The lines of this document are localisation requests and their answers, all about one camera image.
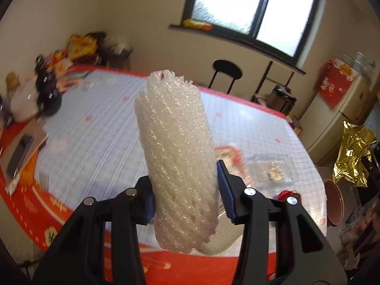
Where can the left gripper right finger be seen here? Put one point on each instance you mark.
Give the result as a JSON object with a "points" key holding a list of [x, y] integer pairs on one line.
{"points": [[281, 243]]}

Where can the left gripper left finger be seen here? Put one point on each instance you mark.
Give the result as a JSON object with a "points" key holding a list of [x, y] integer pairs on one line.
{"points": [[77, 256]]}

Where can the crushed red soda can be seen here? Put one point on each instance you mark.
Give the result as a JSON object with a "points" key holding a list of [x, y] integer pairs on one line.
{"points": [[283, 195]]}

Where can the grey woven round mat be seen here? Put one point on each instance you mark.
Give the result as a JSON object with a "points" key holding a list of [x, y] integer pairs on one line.
{"points": [[226, 234]]}

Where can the clear plastic tray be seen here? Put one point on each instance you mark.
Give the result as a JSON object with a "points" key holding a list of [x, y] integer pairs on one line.
{"points": [[271, 170]]}

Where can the gold foil wrapper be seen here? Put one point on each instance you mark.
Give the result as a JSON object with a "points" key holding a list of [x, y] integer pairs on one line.
{"points": [[355, 144]]}

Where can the pink plastic package with label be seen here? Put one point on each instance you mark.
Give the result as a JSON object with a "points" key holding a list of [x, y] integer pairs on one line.
{"points": [[233, 160]]}

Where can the white foam net sleeve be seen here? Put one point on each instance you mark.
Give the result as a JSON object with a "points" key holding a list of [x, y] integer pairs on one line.
{"points": [[181, 161]]}

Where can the brown plastic trash bin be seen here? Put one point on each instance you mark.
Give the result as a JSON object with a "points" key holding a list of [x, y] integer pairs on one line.
{"points": [[335, 203]]}

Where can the plaid and red tablecloth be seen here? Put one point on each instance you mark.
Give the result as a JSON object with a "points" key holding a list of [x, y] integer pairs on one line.
{"points": [[93, 149]]}

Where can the cream two-door refrigerator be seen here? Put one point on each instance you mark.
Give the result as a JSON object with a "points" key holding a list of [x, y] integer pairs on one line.
{"points": [[323, 127]]}

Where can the phone on table edge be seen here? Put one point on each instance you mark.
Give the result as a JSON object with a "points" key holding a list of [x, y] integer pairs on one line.
{"points": [[19, 155]]}

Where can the brown electric pressure cooker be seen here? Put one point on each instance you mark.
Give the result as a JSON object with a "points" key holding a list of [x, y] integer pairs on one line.
{"points": [[281, 99]]}

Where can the white plastic bag on table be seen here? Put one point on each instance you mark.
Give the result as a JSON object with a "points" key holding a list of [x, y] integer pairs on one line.
{"points": [[23, 103]]}

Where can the red cloth on refrigerator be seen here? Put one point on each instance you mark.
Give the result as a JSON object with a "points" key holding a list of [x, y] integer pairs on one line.
{"points": [[334, 81]]}

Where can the containers on top of fridge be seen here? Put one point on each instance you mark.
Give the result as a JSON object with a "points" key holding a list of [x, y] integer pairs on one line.
{"points": [[360, 64]]}

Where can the black framed window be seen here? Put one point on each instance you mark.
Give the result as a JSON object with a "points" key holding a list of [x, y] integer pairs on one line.
{"points": [[279, 29]]}

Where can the yellow snack bag on sill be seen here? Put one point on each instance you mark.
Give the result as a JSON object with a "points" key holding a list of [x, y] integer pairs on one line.
{"points": [[197, 25]]}

